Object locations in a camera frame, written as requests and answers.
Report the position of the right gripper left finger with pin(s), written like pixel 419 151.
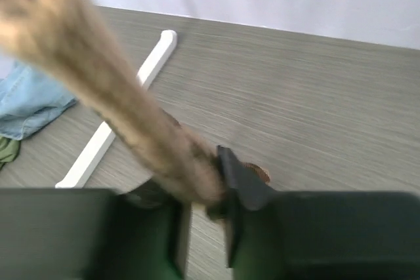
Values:
pixel 92 233

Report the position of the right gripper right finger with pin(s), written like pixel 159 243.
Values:
pixel 273 234

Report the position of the brown argyle sock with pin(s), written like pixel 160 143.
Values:
pixel 69 40

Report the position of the metal clothes rack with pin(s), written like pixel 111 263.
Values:
pixel 105 81

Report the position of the green t-shirt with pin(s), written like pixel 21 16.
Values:
pixel 9 150

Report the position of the blue cloth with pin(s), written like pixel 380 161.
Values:
pixel 30 100

